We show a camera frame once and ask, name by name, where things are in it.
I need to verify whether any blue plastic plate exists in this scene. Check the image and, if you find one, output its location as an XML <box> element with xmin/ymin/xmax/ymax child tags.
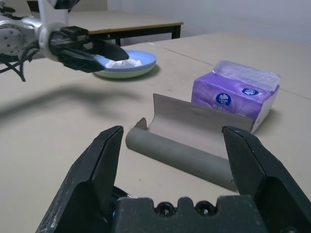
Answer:
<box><xmin>93</xmin><ymin>50</ymin><xmax>157</xmax><ymax>73</ymax></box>

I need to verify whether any green plastic plate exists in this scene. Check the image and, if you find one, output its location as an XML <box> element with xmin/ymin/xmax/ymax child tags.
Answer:
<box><xmin>93</xmin><ymin>63</ymin><xmax>156</xmax><ymax>80</ymax></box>

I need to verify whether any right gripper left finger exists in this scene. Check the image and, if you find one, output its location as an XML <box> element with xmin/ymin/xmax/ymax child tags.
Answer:
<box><xmin>36</xmin><ymin>125</ymin><xmax>124</xmax><ymax>233</ymax></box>

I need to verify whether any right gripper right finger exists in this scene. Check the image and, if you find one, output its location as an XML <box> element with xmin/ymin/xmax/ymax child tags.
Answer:
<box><xmin>222</xmin><ymin>125</ymin><xmax>311</xmax><ymax>233</ymax></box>

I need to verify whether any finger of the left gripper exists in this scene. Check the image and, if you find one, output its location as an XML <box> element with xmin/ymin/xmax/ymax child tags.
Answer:
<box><xmin>58</xmin><ymin>47</ymin><xmax>106</xmax><ymax>74</ymax></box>
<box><xmin>85</xmin><ymin>39</ymin><xmax>130</xmax><ymax>61</ymax></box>

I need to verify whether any side table with black frame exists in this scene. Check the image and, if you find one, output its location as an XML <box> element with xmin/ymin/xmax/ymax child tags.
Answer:
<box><xmin>68</xmin><ymin>9</ymin><xmax>184</xmax><ymax>47</ymax></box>

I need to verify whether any grey glasses case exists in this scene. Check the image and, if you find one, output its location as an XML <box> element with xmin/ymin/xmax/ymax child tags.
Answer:
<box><xmin>125</xmin><ymin>93</ymin><xmax>255</xmax><ymax>192</ymax></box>

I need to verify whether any purple tissue pack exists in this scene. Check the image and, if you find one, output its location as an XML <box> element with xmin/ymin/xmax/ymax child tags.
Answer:
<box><xmin>190</xmin><ymin>60</ymin><xmax>281</xmax><ymax>134</ymax></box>

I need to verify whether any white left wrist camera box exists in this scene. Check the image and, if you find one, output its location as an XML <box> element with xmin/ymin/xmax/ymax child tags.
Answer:
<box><xmin>37</xmin><ymin>0</ymin><xmax>71</xmax><ymax>60</ymax></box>

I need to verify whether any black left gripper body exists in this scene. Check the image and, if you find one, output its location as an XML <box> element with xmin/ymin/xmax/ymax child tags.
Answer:
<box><xmin>47</xmin><ymin>25</ymin><xmax>89</xmax><ymax>64</ymax></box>

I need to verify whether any white tissue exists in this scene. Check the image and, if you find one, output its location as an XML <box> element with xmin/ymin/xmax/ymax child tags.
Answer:
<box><xmin>105</xmin><ymin>57</ymin><xmax>143</xmax><ymax>69</ymax></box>

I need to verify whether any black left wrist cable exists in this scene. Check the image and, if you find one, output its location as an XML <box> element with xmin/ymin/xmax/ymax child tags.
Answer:
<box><xmin>0</xmin><ymin>40</ymin><xmax>41</xmax><ymax>83</ymax></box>

